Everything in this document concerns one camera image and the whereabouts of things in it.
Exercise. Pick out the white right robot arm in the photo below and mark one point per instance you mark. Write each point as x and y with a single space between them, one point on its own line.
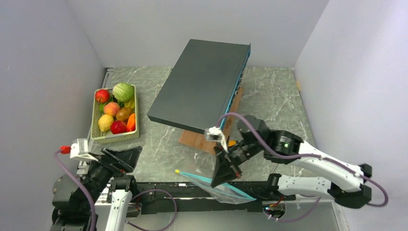
334 179

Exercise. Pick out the orange peach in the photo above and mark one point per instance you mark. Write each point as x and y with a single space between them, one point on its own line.
111 109

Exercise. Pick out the orange carrot piece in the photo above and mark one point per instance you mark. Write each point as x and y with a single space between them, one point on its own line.
131 123

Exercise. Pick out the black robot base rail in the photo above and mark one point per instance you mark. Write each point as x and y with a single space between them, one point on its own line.
191 198

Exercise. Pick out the pale green plastic basket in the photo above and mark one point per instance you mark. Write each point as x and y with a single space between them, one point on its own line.
107 137

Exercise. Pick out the brown kiwi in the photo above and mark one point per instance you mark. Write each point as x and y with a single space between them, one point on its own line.
123 114

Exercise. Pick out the grey network switch box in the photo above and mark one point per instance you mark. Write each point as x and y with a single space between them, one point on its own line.
201 86

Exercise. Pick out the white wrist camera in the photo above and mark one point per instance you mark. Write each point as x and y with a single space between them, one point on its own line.
79 150
215 134

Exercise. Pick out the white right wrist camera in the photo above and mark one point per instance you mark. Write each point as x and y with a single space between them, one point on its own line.
215 134

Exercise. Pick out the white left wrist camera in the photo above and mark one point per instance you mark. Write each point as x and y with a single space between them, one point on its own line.
79 150

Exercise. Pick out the yellow lemon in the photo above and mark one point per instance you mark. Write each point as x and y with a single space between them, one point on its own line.
105 122

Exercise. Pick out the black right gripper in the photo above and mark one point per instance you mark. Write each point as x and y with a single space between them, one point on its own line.
223 171

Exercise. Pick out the red apple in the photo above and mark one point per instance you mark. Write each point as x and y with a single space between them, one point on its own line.
102 96

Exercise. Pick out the green cabbage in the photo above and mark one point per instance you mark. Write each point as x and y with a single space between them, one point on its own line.
123 92

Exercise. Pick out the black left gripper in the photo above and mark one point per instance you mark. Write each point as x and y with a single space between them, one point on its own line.
126 159

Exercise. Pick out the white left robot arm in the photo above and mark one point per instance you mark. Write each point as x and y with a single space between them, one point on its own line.
75 205

